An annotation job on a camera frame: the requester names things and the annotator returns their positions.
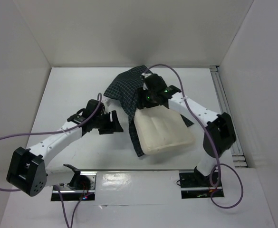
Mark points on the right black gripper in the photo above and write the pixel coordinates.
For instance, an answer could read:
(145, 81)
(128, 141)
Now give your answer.
(143, 101)

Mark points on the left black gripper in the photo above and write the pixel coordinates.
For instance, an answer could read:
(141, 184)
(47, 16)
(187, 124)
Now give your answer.
(117, 127)

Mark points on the dark checkered pillowcase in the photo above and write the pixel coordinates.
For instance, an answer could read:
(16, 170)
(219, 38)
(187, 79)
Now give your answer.
(124, 89)

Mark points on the cream white pillow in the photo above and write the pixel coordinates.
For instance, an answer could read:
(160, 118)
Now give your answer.
(160, 129)

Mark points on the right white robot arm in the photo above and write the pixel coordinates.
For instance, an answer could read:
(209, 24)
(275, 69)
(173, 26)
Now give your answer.
(219, 132)

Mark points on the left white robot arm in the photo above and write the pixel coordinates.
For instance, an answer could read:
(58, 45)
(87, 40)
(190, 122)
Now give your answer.
(27, 170)

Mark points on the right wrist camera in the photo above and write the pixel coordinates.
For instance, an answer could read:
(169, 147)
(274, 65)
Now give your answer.
(145, 75)

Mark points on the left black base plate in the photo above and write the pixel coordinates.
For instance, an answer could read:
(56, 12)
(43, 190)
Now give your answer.
(81, 187)

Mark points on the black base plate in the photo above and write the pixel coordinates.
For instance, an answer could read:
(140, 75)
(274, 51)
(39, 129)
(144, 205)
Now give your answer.
(81, 187)
(194, 187)

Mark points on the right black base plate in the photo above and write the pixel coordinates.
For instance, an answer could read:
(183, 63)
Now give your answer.
(194, 187)

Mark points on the aluminium rail frame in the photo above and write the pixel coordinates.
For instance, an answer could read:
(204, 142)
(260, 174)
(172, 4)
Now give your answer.
(236, 149)

